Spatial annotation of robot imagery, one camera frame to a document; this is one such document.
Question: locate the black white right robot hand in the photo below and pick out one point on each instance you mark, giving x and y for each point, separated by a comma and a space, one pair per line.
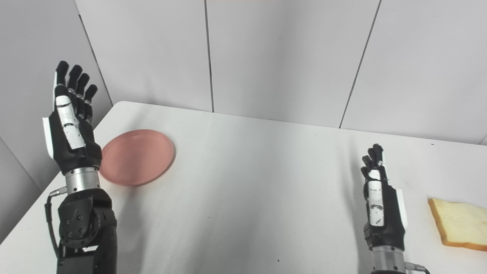
392, 224

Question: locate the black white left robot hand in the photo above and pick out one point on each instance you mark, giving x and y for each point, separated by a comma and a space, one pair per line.
72, 152

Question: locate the pink round plate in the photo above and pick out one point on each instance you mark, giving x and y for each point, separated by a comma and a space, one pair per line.
139, 158

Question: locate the slice of white bread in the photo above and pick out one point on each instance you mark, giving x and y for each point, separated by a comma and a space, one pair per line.
462, 224

